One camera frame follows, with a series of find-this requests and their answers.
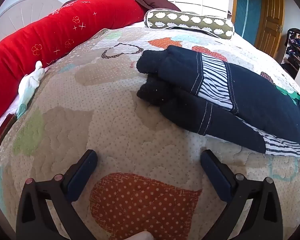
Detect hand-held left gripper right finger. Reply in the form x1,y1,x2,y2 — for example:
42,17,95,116
200,149,283,240

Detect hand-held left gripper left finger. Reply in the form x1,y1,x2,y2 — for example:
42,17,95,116
16,149,98,240

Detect navy pants with striped lining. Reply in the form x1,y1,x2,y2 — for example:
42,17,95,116
136,45,300,157

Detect patchwork heart quilt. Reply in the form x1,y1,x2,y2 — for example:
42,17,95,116
0,21,300,240

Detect small white cloth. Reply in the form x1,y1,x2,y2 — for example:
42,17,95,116
16,61,46,119

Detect long red bolster pillow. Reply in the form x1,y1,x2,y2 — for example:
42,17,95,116
0,0,147,132

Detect cluttered storage shelf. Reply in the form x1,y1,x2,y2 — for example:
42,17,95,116
281,27,300,80

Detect olive patterned bolster pillow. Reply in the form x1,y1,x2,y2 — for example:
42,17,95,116
144,9,236,40

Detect wooden door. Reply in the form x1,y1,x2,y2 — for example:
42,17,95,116
255,0,285,58

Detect teal door panel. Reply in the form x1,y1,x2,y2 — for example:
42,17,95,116
234,0,263,44

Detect white round headboard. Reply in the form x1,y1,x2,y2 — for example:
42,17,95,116
0,0,64,45

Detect dark red bed frame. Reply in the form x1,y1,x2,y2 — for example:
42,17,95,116
0,114,17,155

